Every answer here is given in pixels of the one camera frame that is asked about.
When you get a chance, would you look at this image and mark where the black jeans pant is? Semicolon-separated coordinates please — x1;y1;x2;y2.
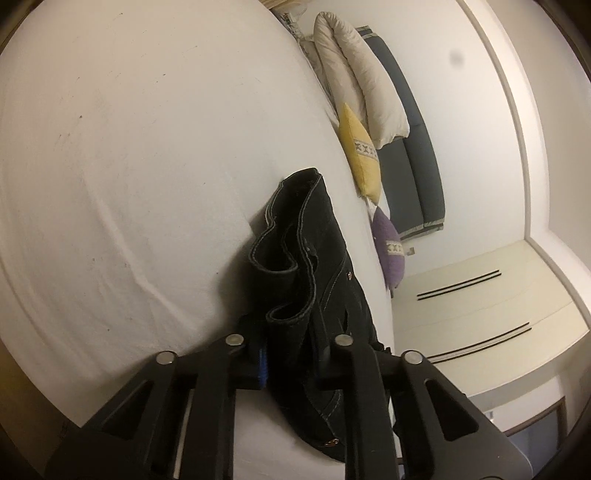
242;168;384;461

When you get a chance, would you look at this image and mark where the purple cushion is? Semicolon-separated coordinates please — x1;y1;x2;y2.
370;207;406;290

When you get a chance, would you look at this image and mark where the yellow cushion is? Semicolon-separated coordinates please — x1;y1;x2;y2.
338;103;382;205

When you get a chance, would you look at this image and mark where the white wardrobe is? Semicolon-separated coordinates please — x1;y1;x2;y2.
389;237;591;439

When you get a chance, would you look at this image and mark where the dark grey headboard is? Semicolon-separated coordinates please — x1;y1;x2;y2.
358;26;446;240

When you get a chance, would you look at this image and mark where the folded beige duvet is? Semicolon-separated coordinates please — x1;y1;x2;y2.
300;11;410;149

